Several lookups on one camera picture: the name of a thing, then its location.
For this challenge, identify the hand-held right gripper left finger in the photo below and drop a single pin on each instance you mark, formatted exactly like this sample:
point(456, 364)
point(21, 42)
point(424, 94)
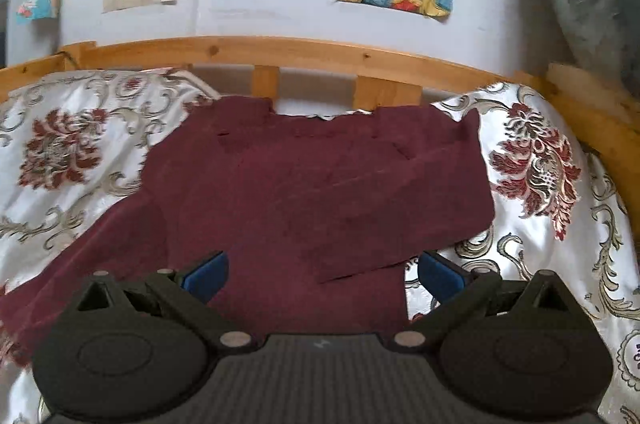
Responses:
point(206, 276)

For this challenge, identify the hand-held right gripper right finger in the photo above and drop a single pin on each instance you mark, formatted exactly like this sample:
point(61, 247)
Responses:
point(438, 276)

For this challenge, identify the maroon cushion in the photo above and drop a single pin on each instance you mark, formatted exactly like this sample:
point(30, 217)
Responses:
point(300, 204)

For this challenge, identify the white floral bedspread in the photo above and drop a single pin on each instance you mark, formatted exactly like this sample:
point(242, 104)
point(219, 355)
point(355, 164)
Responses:
point(65, 184)

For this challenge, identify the wooden bed frame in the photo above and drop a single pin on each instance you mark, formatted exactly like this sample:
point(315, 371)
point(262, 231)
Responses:
point(320, 54)

